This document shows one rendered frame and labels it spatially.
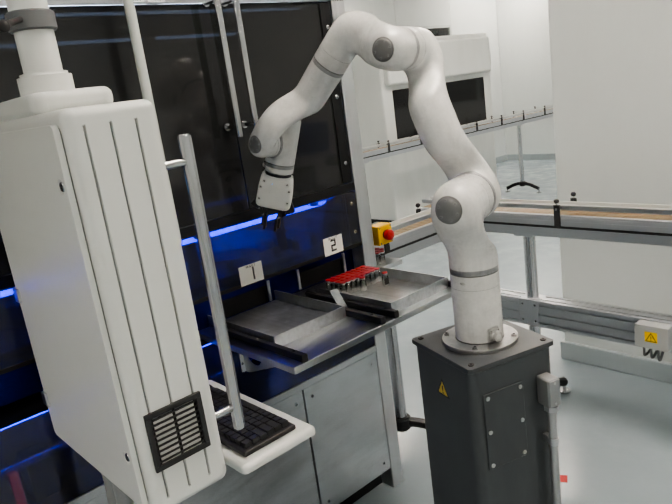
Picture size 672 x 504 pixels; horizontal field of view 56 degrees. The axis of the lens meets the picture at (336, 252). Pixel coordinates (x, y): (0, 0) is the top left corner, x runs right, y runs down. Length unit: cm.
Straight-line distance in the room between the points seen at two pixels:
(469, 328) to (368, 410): 90
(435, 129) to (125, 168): 73
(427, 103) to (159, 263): 73
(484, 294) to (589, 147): 175
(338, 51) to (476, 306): 71
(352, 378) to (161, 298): 125
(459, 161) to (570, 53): 172
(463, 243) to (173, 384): 73
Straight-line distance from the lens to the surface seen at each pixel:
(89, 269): 114
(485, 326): 161
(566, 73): 325
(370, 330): 175
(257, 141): 173
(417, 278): 209
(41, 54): 134
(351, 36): 162
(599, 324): 275
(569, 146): 327
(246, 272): 194
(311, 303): 197
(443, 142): 153
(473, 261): 155
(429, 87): 155
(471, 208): 146
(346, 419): 235
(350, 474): 245
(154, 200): 116
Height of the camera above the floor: 152
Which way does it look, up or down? 14 degrees down
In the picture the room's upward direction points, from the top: 8 degrees counter-clockwise
